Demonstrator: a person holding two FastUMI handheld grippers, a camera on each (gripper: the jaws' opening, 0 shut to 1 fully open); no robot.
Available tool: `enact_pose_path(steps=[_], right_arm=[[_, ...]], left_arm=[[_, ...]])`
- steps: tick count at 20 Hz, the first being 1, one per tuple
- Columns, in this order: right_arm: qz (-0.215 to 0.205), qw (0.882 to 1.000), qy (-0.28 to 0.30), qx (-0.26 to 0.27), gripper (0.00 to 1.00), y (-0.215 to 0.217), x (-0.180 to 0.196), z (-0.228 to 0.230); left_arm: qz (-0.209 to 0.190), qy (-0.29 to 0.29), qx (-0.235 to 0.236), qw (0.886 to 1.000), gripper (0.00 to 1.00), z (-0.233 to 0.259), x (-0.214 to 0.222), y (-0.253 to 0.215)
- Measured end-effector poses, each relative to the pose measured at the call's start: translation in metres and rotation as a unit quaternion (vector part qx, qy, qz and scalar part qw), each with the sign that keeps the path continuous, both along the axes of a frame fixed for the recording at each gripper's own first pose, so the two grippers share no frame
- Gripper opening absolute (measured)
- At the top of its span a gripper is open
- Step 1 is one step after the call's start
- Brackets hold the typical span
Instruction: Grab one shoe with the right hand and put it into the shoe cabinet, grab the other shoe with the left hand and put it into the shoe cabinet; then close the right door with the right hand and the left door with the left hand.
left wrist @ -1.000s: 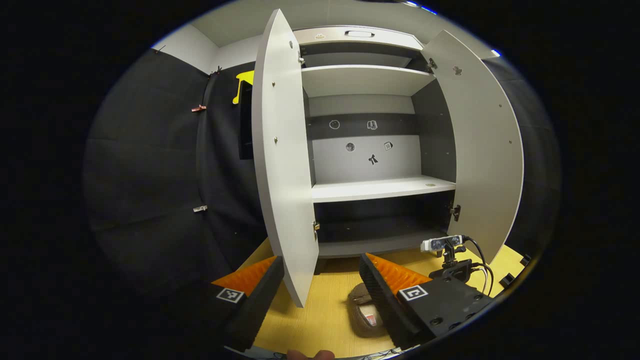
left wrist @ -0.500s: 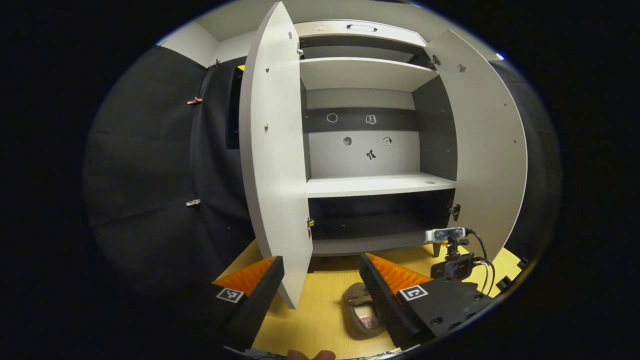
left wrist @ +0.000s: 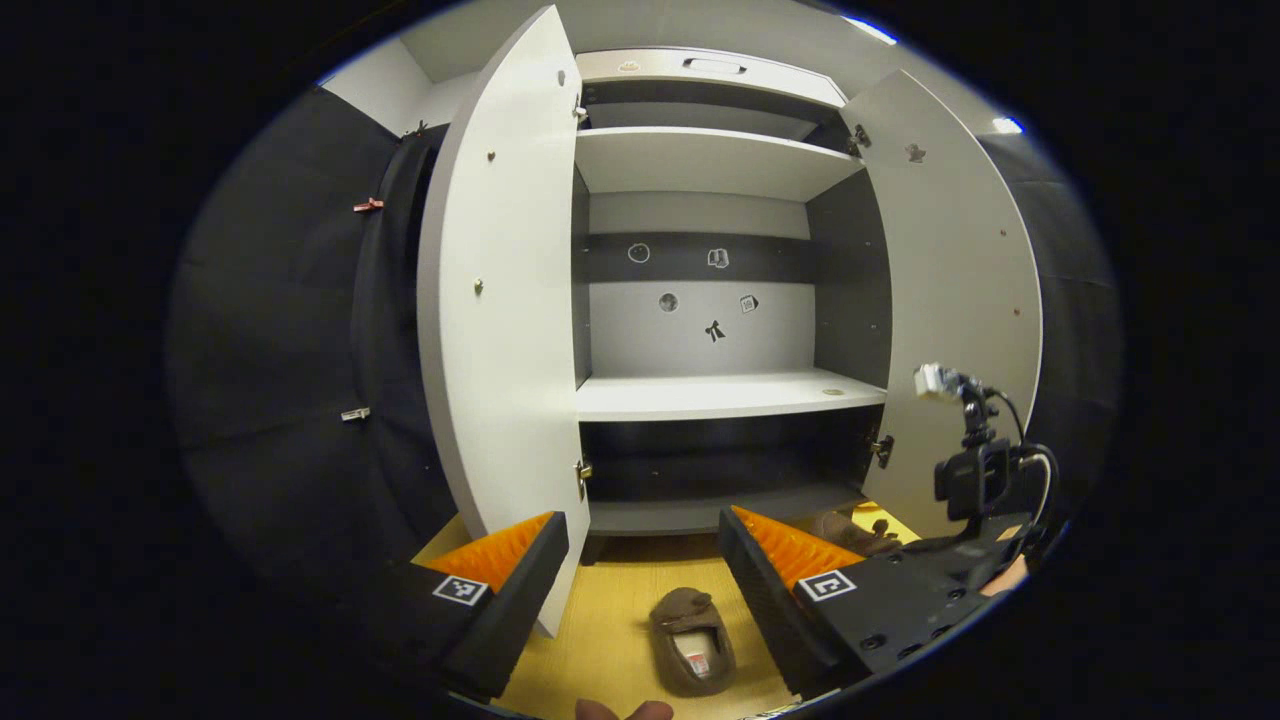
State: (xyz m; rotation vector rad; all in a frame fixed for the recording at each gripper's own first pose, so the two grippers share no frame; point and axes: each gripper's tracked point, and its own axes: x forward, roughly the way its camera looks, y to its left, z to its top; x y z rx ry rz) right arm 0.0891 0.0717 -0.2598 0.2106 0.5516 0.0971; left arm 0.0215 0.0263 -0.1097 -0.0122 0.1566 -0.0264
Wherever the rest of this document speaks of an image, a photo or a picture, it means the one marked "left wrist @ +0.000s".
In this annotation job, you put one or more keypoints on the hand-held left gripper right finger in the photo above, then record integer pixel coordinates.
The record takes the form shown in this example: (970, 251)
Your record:
(770, 610)

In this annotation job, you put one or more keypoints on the yellow round pad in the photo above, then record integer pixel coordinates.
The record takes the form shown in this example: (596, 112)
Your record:
(900, 522)

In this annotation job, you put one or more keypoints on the white shoe cabinet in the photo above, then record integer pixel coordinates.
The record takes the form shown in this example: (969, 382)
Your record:
(700, 160)

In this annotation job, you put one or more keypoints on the white cabinet drawer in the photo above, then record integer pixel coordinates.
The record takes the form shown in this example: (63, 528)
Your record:
(650, 68)

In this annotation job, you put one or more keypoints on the ceiling light panel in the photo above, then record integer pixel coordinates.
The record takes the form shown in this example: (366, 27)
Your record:
(1007, 125)

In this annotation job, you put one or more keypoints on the brown fuzzy shoe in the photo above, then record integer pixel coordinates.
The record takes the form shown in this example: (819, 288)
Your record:
(850, 530)
(680, 610)

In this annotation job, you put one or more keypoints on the black backdrop cloth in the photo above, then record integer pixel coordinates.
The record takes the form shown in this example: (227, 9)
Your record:
(270, 350)

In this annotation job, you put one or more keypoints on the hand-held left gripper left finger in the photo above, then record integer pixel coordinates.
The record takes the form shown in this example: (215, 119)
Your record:
(515, 610)

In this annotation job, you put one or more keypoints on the silver clip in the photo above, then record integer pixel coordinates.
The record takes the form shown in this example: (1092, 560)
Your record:
(355, 414)

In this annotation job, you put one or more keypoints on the red clip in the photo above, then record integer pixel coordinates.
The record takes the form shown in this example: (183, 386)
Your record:
(368, 205)

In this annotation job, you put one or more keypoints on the ceiling light strip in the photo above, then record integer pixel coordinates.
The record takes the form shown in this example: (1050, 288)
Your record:
(870, 30)

